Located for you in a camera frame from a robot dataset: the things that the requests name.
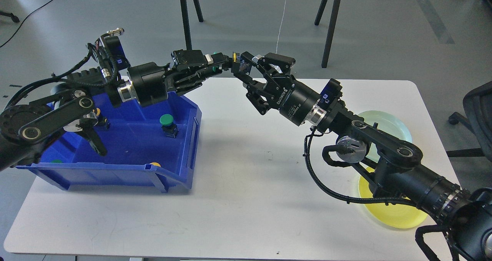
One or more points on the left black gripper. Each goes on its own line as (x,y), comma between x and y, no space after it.
(152,82)

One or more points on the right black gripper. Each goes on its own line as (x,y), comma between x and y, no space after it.
(292,98)

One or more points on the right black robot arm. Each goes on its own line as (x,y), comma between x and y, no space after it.
(391,166)

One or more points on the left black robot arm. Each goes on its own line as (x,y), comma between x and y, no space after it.
(43,111)

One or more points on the yellow button back left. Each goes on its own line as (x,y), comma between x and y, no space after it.
(102,121)

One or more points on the pale green plate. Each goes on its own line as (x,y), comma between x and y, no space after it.
(387,123)

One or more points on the yellow plate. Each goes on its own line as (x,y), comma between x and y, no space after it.
(396,215)

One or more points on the blue plastic bin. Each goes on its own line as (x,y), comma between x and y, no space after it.
(133,141)

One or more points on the right black tripod legs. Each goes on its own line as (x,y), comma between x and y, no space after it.
(331,27)

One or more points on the black office chair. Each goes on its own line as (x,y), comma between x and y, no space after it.
(478,108)

